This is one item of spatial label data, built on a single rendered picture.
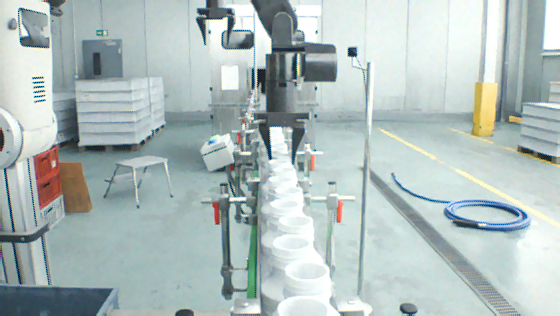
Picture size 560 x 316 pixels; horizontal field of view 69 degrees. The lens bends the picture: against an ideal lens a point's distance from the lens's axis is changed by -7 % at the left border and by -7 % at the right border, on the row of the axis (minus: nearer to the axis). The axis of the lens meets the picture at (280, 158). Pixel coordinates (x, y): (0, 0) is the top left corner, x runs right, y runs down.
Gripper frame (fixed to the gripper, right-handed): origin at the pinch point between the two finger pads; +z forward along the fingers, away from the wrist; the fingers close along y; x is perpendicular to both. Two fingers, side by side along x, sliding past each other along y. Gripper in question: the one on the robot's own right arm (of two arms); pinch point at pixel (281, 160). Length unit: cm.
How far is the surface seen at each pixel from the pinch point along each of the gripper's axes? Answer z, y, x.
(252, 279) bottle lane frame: 15.9, -5.5, -16.3
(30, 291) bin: 21, -46, -10
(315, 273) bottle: 0.4, 0.7, -45.8
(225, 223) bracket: 12.2, -10.9, 0.0
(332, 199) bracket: 7.5, 9.5, -1.0
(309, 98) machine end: 17, 57, 470
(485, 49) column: -67, 447, 759
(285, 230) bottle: -0.1, -1.4, -36.8
